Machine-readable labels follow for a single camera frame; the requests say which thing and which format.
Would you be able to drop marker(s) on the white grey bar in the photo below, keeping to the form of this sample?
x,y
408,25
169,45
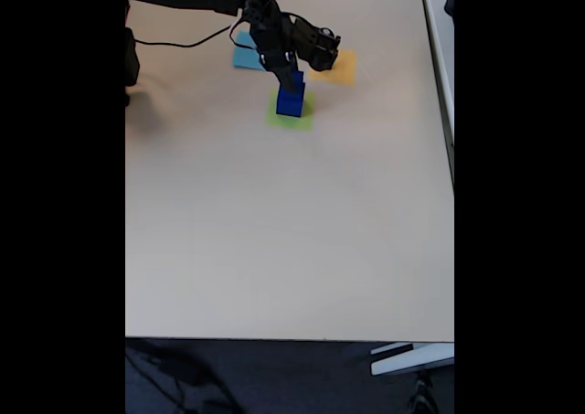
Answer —
x,y
411,359

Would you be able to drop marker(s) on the blue square sheet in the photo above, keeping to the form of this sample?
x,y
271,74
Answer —
x,y
244,60

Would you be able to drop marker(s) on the large blue cube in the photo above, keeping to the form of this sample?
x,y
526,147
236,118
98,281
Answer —
x,y
288,107

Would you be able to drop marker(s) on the dark blue object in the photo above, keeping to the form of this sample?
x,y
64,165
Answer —
x,y
450,3

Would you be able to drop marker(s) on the green square sheet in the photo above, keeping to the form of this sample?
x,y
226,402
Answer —
x,y
306,122

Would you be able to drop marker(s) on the orange square sheet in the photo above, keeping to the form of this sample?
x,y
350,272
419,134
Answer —
x,y
345,73

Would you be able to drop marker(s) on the white neighbouring table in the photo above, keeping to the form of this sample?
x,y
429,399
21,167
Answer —
x,y
441,44

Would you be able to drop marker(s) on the small blue cube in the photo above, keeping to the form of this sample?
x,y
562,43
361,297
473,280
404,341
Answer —
x,y
299,82

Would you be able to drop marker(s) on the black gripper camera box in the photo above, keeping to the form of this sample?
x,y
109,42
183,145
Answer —
x,y
320,48

